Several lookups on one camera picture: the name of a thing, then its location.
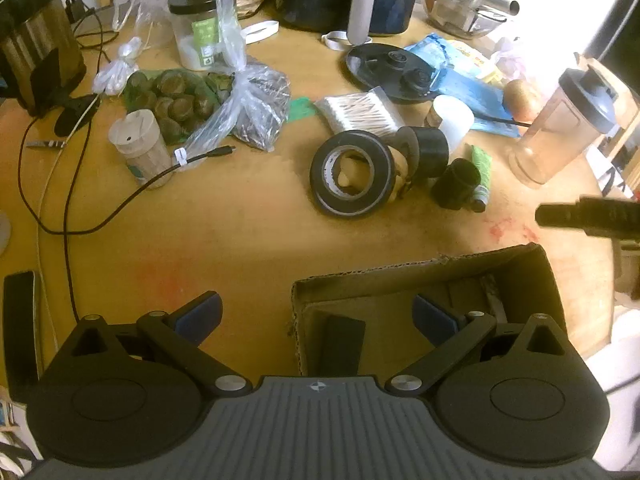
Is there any glass bowl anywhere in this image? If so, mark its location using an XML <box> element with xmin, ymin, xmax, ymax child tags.
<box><xmin>422</xmin><ymin>0</ymin><xmax>506</xmax><ymax>40</ymax></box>

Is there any black plastic tube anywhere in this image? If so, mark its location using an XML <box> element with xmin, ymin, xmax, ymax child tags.
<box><xmin>431</xmin><ymin>157</ymin><xmax>482</xmax><ymax>211</ymax></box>

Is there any yellow toy figure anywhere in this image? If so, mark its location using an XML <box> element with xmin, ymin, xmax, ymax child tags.
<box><xmin>340</xmin><ymin>147</ymin><xmax>418</xmax><ymax>203</ymax></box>

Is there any pack of cotton swabs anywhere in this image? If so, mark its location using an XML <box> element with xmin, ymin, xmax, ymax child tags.
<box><xmin>314</xmin><ymin>86</ymin><xmax>406</xmax><ymax>140</ymax></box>

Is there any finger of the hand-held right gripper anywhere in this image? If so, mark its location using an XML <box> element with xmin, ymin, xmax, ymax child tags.
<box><xmin>535</xmin><ymin>196</ymin><xmax>640</xmax><ymax>241</ymax></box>

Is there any wooden chair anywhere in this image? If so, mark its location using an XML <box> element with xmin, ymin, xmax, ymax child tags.
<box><xmin>575</xmin><ymin>55</ymin><xmax>640</xmax><ymax>196</ymax></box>

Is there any crumpled clear plastic bag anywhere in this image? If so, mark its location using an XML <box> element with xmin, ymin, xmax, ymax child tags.
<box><xmin>492</xmin><ymin>37</ymin><xmax>531</xmax><ymax>81</ymax></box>

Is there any brown cardboard box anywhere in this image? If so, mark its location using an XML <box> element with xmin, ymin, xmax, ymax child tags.
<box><xmin>290</xmin><ymin>242</ymin><xmax>571</xmax><ymax>376</ymax></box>

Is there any black round lid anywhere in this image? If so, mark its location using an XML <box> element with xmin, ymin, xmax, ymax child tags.
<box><xmin>344</xmin><ymin>42</ymin><xmax>441</xmax><ymax>105</ymax></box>

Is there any toothpick container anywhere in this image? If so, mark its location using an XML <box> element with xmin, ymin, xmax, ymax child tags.
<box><xmin>109</xmin><ymin>109</ymin><xmax>175</xmax><ymax>190</ymax></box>

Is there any green tape piece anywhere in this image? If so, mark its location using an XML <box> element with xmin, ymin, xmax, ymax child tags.
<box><xmin>287</xmin><ymin>96</ymin><xmax>318</xmax><ymax>123</ymax></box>

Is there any large black tape roll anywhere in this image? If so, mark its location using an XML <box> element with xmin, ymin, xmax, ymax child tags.
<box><xmin>309</xmin><ymin>130</ymin><xmax>398</xmax><ymax>218</ymax></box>

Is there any light blue splash packet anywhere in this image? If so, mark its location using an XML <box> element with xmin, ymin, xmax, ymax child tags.
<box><xmin>404</xmin><ymin>32</ymin><xmax>481</xmax><ymax>68</ymax></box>

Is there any bag of green round fruit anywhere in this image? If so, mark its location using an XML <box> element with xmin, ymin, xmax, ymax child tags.
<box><xmin>122</xmin><ymin>69</ymin><xmax>236</xmax><ymax>143</ymax></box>

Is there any clear shaker bottle grey lid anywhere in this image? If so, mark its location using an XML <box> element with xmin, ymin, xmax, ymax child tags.
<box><xmin>509</xmin><ymin>65</ymin><xmax>618</xmax><ymax>190</ymax></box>

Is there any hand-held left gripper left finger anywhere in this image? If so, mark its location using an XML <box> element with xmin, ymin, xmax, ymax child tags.
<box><xmin>59</xmin><ymin>290</ymin><xmax>253</xmax><ymax>398</ymax></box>

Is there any knotted white plastic bag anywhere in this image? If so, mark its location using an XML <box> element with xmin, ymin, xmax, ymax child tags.
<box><xmin>92</xmin><ymin>36</ymin><xmax>143</xmax><ymax>97</ymax></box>

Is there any black power adapter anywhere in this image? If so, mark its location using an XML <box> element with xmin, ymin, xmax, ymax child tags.
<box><xmin>60</xmin><ymin>0</ymin><xmax>93</xmax><ymax>23</ymax></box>

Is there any yellow packet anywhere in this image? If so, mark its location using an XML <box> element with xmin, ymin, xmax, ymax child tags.
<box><xmin>450</xmin><ymin>40</ymin><xmax>503</xmax><ymax>86</ymax></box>

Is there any brown onion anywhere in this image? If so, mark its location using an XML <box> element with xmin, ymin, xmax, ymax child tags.
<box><xmin>502</xmin><ymin>79</ymin><xmax>543</xmax><ymax>121</ymax></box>

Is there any thin white cable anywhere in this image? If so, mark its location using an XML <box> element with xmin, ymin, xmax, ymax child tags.
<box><xmin>36</xmin><ymin>95</ymin><xmax>101</xmax><ymax>356</ymax></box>

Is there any metal tube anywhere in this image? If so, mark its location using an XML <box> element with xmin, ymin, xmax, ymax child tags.
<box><xmin>470</xmin><ymin>0</ymin><xmax>521</xmax><ymax>16</ymax></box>

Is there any clear jar black lid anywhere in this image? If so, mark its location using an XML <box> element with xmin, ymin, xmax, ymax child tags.
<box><xmin>167</xmin><ymin>0</ymin><xmax>236</xmax><ymax>72</ymax></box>

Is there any black rectangular block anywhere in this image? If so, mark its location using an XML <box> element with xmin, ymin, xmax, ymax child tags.
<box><xmin>314</xmin><ymin>310</ymin><xmax>367</xmax><ymax>376</ymax></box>

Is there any steel electric kettle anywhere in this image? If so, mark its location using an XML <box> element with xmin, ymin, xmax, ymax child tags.
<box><xmin>0</xmin><ymin>0</ymin><xmax>87</xmax><ymax>117</ymax></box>

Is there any small black oval object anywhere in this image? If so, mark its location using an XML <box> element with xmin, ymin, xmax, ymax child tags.
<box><xmin>54</xmin><ymin>94</ymin><xmax>103</xmax><ymax>137</ymax></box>

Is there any black usb cable white tie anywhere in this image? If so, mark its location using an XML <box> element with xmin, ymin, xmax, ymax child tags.
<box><xmin>17</xmin><ymin>110</ymin><xmax>237</xmax><ymax>236</ymax></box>

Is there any white band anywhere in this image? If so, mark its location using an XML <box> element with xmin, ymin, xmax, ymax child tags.
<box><xmin>320</xmin><ymin>30</ymin><xmax>373</xmax><ymax>52</ymax></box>
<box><xmin>240</xmin><ymin>19</ymin><xmax>281</xmax><ymax>45</ymax></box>

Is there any black phone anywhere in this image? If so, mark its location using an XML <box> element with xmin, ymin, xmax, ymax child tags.
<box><xmin>2</xmin><ymin>270</ymin><xmax>42</xmax><ymax>403</ymax></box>

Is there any clear bag of dark bits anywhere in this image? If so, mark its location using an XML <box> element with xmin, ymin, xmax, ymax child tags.
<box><xmin>175</xmin><ymin>0</ymin><xmax>292</xmax><ymax>153</ymax></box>

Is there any pile of printed papers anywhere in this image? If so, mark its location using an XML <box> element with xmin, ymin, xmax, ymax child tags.
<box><xmin>0</xmin><ymin>385</ymin><xmax>31</xmax><ymax>480</ymax></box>

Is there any small black tape roll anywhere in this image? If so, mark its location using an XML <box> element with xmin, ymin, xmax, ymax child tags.
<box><xmin>395</xmin><ymin>126</ymin><xmax>451</xmax><ymax>181</ymax></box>

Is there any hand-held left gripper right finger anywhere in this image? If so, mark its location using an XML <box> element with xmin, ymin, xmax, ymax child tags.
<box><xmin>385</xmin><ymin>294</ymin><xmax>583</xmax><ymax>398</ymax></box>

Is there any large blue packet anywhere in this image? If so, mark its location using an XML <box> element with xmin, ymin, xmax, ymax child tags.
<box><xmin>430</xmin><ymin>67</ymin><xmax>521</xmax><ymax>140</ymax></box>

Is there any white plastic spool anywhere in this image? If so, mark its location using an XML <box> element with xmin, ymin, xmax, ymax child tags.
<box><xmin>432</xmin><ymin>95</ymin><xmax>475</xmax><ymax>156</ymax></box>

